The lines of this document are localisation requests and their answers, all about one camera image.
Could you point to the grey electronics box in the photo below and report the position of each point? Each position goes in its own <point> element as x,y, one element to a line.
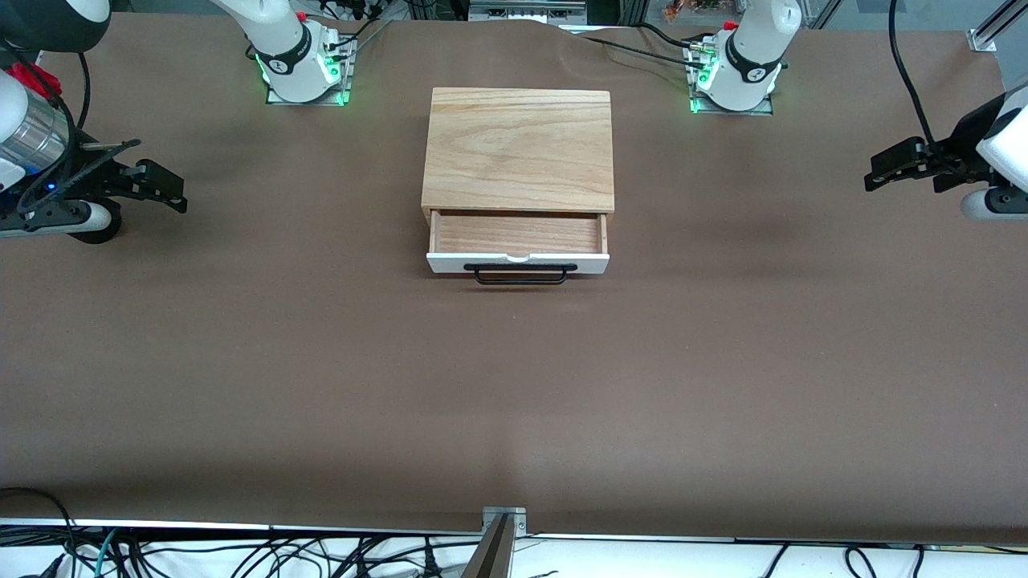
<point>526,10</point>

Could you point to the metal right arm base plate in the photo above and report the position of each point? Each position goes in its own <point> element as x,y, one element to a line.
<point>341,76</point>

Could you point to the white-fronted wooden drawer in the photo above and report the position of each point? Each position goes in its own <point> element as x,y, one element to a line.
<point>518,233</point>

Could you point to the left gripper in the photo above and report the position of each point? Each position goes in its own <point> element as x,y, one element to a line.
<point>961,144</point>

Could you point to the light wooden cabinet box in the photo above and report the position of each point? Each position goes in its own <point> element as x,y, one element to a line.
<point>518,148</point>

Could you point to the brown table mat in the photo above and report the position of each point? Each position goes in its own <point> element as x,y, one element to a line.
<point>514,385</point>

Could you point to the aluminium camera mount post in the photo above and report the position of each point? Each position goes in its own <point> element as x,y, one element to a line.
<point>499,538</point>

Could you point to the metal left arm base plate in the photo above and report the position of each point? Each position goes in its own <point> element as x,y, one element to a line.
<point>765,107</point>

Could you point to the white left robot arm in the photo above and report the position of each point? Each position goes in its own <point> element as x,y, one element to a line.
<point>751,56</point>

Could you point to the aluminium frame profile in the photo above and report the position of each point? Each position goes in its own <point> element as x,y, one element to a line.
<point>992,32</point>

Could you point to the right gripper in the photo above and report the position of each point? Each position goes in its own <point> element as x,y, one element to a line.
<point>79,178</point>

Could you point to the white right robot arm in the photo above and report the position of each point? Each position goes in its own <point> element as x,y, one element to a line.
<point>285,60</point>

